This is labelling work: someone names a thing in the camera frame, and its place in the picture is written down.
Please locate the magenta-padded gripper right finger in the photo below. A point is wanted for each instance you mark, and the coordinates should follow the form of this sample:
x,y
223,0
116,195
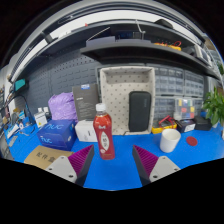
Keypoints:
x,y
163,166

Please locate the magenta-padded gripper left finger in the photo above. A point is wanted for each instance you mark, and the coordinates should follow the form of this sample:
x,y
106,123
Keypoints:
x,y
61,166

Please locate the red drink bottle white cap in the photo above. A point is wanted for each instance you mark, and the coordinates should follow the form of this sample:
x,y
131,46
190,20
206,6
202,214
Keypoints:
x,y
103,128

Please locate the brown cardboard box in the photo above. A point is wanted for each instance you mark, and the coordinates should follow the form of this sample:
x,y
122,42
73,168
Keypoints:
x,y
43,156

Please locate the white cup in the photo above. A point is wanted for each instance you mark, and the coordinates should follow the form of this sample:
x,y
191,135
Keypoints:
x,y
169,141

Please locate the blue cardboard box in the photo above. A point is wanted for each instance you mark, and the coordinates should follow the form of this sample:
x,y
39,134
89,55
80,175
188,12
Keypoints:
x,y
55,133

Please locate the yellow multimeter with red leads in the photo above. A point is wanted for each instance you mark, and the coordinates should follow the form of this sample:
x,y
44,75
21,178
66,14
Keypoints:
x,y
163,125

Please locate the small white cardboard box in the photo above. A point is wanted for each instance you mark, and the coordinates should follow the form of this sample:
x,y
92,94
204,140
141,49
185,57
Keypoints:
x,y
85,131

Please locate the black box with white label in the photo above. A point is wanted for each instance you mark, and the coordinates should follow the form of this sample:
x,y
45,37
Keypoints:
x,y
185,126

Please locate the white box with yellow label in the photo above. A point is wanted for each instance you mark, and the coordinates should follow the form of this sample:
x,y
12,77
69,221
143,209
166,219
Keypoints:
x,y
40,120

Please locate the flat black box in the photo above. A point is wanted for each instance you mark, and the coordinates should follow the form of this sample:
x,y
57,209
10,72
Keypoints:
x,y
202,122

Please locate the black zip case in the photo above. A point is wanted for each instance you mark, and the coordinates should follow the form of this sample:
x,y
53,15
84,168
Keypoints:
x,y
140,111

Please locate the purple plastic bag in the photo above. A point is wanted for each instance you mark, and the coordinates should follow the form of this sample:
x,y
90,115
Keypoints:
x,y
61,106

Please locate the grey parts drawer cabinet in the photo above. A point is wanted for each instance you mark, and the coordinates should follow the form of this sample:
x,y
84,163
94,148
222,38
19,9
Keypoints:
x,y
164,106
194,83
169,80

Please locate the clear organizer box coloured parts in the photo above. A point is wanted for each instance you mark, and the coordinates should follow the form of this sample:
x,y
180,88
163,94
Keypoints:
x,y
184,108

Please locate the dark grey product box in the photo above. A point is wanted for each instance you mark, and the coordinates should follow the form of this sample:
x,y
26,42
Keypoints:
x,y
85,101

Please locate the green potted plant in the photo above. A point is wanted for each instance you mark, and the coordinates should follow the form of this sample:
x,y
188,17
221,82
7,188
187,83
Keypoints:
x,y
213,106

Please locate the beige dotted fabric storage box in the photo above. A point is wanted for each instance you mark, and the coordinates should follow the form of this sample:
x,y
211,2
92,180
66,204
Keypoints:
x,y
115,100

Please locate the grey pegboard panel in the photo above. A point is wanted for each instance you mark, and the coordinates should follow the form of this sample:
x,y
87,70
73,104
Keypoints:
x,y
56,78

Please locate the teal plastic bin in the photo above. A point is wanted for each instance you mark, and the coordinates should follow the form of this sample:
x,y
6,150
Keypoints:
x,y
20,85

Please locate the black workbench shelf unit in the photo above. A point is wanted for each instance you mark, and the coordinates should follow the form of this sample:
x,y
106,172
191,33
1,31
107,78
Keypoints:
x,y
133,50

